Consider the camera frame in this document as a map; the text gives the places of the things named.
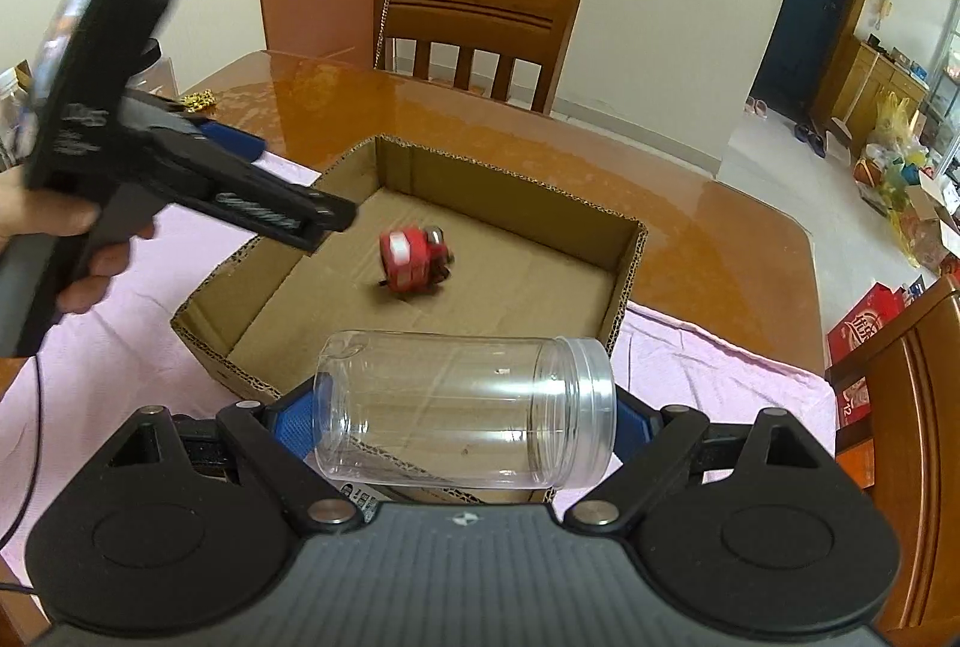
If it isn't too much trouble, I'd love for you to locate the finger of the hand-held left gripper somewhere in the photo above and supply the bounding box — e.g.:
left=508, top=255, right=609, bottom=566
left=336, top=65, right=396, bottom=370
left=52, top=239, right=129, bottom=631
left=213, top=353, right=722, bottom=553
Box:
left=154, top=118, right=359, bottom=254
left=169, top=103, right=266, bottom=162

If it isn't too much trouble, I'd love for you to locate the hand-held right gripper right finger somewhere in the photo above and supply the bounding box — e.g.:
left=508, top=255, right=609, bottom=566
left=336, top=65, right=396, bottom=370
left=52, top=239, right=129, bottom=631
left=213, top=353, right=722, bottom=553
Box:
left=566, top=392, right=839, bottom=535

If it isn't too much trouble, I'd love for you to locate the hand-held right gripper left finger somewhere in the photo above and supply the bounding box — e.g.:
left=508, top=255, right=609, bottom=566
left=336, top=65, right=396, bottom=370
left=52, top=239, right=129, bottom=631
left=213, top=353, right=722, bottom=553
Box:
left=105, top=384, right=365, bottom=532

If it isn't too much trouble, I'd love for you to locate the red toy car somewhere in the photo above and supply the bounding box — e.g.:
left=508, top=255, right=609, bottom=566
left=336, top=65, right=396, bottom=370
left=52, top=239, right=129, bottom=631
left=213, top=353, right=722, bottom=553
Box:
left=379, top=225, right=455, bottom=295

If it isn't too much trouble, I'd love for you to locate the clear plastic jar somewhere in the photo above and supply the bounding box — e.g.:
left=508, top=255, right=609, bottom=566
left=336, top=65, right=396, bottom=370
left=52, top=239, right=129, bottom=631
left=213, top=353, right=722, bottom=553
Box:
left=311, top=330, right=617, bottom=489

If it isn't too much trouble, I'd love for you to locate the cardboard box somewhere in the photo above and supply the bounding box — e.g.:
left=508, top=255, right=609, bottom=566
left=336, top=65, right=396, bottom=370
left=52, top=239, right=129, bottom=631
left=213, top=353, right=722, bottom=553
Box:
left=904, top=178, right=960, bottom=228
left=171, top=133, right=650, bottom=505

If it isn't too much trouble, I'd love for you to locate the person's left hand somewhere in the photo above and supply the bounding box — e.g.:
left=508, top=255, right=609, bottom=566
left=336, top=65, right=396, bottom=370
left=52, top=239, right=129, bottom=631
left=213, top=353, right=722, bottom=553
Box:
left=0, top=170, right=155, bottom=316

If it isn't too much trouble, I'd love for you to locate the pink cloth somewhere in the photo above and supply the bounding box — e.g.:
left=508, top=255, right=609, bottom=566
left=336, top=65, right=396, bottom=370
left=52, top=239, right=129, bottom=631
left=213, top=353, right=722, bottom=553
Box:
left=0, top=155, right=841, bottom=588

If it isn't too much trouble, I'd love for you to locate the red gift box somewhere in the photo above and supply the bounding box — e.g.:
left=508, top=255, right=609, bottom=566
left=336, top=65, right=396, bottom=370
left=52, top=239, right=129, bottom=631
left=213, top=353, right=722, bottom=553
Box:
left=827, top=283, right=905, bottom=367

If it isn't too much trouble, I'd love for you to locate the wooden chair with slatted back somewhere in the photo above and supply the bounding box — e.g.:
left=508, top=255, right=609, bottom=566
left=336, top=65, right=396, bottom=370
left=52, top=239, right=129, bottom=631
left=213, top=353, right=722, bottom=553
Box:
left=373, top=0, right=583, bottom=115

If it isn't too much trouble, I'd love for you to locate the cardboard box on floor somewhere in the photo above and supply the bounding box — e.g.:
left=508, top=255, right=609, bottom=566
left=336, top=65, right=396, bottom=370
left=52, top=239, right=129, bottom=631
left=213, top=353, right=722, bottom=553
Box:
left=904, top=178, right=960, bottom=228

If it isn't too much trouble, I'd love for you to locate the wooden cabinet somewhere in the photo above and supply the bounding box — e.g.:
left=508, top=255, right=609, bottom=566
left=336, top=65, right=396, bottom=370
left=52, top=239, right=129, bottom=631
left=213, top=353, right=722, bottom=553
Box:
left=814, top=35, right=931, bottom=157

